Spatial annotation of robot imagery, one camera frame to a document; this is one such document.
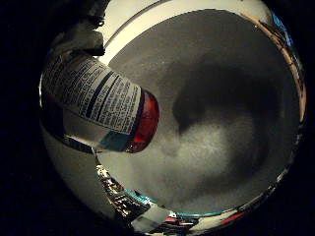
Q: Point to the plastic bottle with red cap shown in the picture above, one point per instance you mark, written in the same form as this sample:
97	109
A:
98	101

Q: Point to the teal striped drawer cabinet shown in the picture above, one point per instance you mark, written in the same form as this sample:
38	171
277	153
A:
139	197

